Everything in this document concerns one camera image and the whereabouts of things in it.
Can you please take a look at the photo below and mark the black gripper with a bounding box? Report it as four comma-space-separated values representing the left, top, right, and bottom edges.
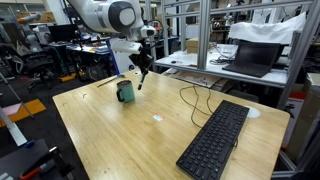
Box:
128, 50, 155, 78

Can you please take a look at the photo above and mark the dark grey marker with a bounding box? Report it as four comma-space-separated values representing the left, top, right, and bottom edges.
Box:
137, 73, 147, 91

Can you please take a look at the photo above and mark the teal metal mug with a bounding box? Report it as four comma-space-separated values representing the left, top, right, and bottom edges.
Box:
115, 79, 136, 104

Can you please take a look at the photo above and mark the small red white sticker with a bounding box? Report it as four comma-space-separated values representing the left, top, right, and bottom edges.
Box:
152, 113, 165, 122

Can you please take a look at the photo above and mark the brown cardboard box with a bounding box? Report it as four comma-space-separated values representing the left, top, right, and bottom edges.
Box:
185, 36, 213, 55

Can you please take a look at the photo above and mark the white workbench shelf board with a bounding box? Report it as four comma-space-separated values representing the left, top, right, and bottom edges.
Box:
154, 49, 290, 89

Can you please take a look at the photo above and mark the black computer keyboard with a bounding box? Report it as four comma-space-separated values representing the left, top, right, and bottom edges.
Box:
175, 99, 251, 180

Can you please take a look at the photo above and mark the black office chair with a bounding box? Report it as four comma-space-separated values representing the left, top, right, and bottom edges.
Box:
4, 42, 56, 93

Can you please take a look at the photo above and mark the black open laptop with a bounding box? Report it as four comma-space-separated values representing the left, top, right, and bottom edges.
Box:
221, 39, 282, 79

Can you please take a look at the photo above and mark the white round table grommet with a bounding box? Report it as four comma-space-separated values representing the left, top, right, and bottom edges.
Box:
244, 105, 262, 120

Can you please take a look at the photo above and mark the orange floor mat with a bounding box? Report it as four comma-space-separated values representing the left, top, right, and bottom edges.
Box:
0, 98, 48, 128

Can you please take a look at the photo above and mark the white plastic cover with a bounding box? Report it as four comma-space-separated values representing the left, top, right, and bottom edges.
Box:
227, 11, 307, 46

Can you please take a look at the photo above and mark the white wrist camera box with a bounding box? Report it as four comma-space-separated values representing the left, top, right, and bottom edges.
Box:
109, 37, 143, 55

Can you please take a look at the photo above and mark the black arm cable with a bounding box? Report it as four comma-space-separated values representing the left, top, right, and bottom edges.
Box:
143, 18, 165, 51

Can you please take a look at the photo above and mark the thin black keyboard cable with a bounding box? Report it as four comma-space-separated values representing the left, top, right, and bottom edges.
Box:
178, 84, 215, 130

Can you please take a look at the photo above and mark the aluminium extrusion shelf frame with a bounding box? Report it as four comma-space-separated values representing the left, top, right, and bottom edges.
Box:
145, 0, 320, 111

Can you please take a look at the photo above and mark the orange handled black clamp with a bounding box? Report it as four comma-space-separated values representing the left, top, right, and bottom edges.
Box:
19, 145, 76, 180

